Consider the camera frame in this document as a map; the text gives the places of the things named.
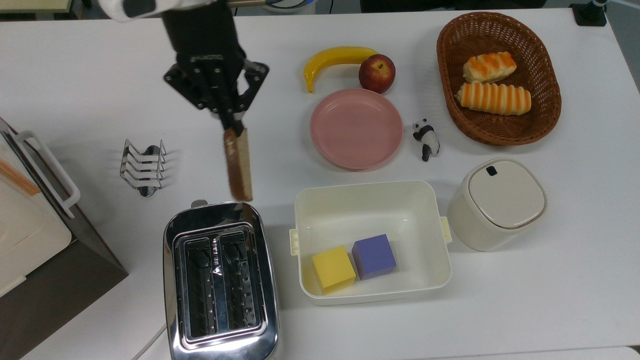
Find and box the pink plate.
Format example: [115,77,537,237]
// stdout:
[309,88,404,171]

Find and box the brown-crust bread slice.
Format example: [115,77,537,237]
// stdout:
[223,127,254,203]

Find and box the cream lidded bin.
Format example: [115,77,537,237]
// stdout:
[446,157,549,253]

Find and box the long striped bread roll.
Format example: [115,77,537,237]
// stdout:
[454,81,533,117]

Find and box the black stand base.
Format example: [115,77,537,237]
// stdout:
[570,0,609,27]

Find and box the metal toast rack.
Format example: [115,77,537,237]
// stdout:
[119,138,168,198]

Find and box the cream and chrome toaster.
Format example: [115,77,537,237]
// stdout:
[162,199,281,360]

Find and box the white toaster cord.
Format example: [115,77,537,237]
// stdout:
[131,322,169,360]

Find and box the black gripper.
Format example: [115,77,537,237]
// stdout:
[160,4,270,137]

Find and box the brown wooden drawer box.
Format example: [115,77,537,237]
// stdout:
[0,117,130,360]

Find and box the cream toy cabinet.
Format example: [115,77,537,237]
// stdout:
[0,131,74,299]

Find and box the short striped bread roll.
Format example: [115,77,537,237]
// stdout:
[462,51,518,84]

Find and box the red apple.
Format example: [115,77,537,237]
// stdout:
[358,53,397,95]

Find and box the yellow cube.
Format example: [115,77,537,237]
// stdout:
[311,244,357,295]

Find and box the panda figurine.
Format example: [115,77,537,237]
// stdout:
[412,117,441,163]

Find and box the purple cube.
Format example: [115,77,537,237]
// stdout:
[351,233,398,281]

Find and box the yellow banana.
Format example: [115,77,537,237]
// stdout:
[303,46,380,94]

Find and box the cream plastic container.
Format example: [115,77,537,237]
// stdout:
[288,179,454,307]

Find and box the brown wicker basket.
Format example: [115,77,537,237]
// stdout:
[436,11,563,147]

